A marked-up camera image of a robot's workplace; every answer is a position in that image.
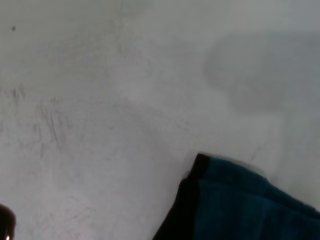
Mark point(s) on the black liquid stain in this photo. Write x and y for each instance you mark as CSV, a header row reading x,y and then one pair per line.
x,y
6,220

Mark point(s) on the blue rag with black trim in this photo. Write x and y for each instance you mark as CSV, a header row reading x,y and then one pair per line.
x,y
250,207

